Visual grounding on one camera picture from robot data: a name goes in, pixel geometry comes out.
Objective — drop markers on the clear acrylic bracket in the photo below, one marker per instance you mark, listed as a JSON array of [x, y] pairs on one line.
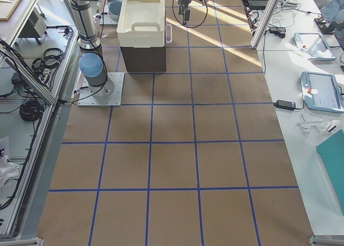
[[316, 121]]

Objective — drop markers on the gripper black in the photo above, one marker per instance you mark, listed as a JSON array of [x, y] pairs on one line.
[[184, 2]]

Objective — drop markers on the dark wooden drawer cabinet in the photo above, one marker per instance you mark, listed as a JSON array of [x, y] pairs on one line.
[[144, 60]]

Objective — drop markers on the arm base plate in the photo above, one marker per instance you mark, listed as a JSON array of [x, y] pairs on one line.
[[110, 94]]

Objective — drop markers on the teal box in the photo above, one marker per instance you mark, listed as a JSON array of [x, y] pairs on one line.
[[331, 153]]

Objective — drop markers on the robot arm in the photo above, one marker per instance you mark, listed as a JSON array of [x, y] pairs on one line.
[[116, 9], [91, 62]]

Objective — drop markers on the grey electronics box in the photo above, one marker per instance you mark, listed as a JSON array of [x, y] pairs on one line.
[[35, 27]]

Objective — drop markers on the teach pendant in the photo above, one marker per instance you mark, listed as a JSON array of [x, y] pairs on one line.
[[314, 45], [321, 92]]

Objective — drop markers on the teach pendant far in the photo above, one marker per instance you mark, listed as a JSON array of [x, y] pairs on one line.
[[314, 45]]

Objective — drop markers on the white drawer handle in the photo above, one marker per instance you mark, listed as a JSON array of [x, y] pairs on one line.
[[169, 33]]

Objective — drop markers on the black power adapter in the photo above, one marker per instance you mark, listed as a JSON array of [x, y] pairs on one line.
[[286, 105]]

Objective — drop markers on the white plastic tray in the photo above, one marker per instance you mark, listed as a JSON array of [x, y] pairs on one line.
[[142, 23]]

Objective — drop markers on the teach pendant near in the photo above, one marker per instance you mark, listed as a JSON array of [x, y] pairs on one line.
[[321, 92]]

